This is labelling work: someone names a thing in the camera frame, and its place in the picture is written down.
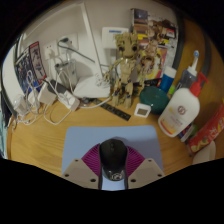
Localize clear domed plastic cup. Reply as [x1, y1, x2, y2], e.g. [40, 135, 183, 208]
[13, 94, 30, 116]

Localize black ruler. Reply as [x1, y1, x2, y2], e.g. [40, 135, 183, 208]
[83, 97, 132, 122]

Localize white desk lamp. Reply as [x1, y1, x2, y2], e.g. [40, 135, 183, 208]
[73, 2, 112, 100]

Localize white red-pump lotion bottle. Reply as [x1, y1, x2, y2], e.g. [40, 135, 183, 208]
[157, 71, 209, 138]

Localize grey metal desk frame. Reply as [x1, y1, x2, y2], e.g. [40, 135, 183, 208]
[173, 13, 213, 78]

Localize white power strip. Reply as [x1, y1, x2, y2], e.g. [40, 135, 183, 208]
[58, 89, 81, 111]

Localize white charger block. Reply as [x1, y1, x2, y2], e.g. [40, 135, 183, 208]
[37, 82, 58, 106]

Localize white wall-mounted box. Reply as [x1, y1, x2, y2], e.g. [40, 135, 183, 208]
[101, 26, 130, 51]

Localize colourful figure packaging box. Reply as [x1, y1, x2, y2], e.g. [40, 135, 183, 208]
[130, 8, 178, 86]

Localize dark green round tin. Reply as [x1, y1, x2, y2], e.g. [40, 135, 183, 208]
[138, 85, 170, 116]

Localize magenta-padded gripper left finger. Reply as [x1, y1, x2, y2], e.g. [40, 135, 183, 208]
[61, 143, 103, 190]

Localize brown brick-built tree figure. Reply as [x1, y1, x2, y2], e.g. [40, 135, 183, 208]
[103, 31, 149, 109]

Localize black computer mouse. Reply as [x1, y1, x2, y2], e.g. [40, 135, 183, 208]
[98, 138, 129, 183]

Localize small white square clock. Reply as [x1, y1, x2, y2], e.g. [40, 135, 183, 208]
[133, 102, 153, 118]

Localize tangled white cables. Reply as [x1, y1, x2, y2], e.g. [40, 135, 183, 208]
[13, 58, 112, 127]

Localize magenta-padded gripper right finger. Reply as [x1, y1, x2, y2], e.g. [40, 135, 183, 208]
[124, 144, 166, 190]

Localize red yellow-lidded chip can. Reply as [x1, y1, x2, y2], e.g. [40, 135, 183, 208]
[187, 101, 224, 154]

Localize light blue mouse pad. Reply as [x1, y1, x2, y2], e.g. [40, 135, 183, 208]
[61, 125, 164, 192]

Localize white wall socket panel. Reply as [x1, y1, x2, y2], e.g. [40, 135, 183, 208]
[59, 33, 80, 52]

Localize small blue red bottle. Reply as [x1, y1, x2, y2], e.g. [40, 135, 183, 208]
[176, 123, 198, 143]

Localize white printed mug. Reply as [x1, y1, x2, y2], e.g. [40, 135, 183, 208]
[192, 139, 217, 165]

